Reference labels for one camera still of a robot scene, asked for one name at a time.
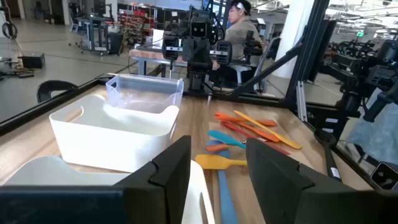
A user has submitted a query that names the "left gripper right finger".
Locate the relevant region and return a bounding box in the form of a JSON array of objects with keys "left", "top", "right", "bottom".
[{"left": 246, "top": 138, "right": 373, "bottom": 224}]

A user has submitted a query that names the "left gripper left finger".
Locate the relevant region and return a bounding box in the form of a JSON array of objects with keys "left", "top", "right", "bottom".
[{"left": 113, "top": 136, "right": 192, "bottom": 224}]

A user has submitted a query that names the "long orange-yellow spatula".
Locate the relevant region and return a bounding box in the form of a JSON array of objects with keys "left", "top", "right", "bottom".
[{"left": 233, "top": 110, "right": 303, "bottom": 151}]

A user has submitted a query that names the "orange silicone spatula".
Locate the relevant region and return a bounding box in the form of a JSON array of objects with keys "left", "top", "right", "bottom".
[
  {"left": 213, "top": 111, "right": 279, "bottom": 127},
  {"left": 236, "top": 121, "right": 281, "bottom": 143}
]

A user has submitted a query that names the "long blue silicone spatula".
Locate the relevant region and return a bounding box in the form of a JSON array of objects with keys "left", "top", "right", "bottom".
[{"left": 205, "top": 139, "right": 239, "bottom": 224}]

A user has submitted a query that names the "black slotted spoon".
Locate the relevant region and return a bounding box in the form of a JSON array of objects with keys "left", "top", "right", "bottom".
[{"left": 313, "top": 129, "right": 343, "bottom": 183}]

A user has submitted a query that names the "yellow silicone spatula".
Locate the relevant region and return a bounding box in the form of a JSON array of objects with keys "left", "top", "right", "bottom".
[{"left": 195, "top": 154, "right": 248, "bottom": 170}]

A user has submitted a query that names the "red silicone spatula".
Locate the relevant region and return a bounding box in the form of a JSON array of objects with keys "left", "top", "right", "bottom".
[{"left": 220, "top": 120, "right": 290, "bottom": 156}]

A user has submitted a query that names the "teal silicone spatula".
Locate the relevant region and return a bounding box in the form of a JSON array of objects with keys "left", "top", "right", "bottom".
[{"left": 207, "top": 129, "right": 247, "bottom": 149}]

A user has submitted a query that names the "wooden workbench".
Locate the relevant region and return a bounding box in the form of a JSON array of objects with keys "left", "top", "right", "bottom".
[{"left": 129, "top": 46, "right": 187, "bottom": 75}]

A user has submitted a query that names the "red storage shelf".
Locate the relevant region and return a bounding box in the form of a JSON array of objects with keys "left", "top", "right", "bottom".
[{"left": 118, "top": 7, "right": 156, "bottom": 41}]

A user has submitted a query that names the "clear plastic bin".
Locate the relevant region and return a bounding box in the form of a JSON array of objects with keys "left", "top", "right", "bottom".
[{"left": 105, "top": 73, "right": 185, "bottom": 114}]

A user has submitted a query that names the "black trash bin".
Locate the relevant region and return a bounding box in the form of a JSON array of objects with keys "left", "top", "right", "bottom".
[{"left": 108, "top": 32, "right": 124, "bottom": 55}]

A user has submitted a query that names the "white plastic bin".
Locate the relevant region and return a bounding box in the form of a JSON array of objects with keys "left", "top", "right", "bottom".
[
  {"left": 49, "top": 94, "right": 180, "bottom": 174},
  {"left": 3, "top": 154, "right": 216, "bottom": 224}
]

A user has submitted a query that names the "person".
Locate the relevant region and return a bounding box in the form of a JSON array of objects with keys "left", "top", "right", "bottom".
[{"left": 213, "top": 0, "right": 265, "bottom": 88}]

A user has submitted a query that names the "grey office chair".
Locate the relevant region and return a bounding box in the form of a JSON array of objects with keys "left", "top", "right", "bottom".
[{"left": 228, "top": 30, "right": 280, "bottom": 93}]

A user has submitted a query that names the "grey metal workbench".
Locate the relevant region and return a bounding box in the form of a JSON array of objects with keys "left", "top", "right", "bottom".
[{"left": 74, "top": 15, "right": 109, "bottom": 54}]

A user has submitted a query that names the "black chair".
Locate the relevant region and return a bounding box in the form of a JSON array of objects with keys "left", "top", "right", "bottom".
[{"left": 36, "top": 80, "right": 79, "bottom": 103}]

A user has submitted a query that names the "black floor box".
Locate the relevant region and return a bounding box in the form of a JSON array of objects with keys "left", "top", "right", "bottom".
[{"left": 21, "top": 52, "right": 46, "bottom": 69}]

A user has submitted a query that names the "black robot rig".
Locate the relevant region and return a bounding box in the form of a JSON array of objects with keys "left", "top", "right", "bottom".
[{"left": 320, "top": 39, "right": 398, "bottom": 141}]

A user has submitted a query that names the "black aluminium table frame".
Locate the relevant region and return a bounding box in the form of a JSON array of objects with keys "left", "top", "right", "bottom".
[{"left": 0, "top": 0, "right": 398, "bottom": 191}]

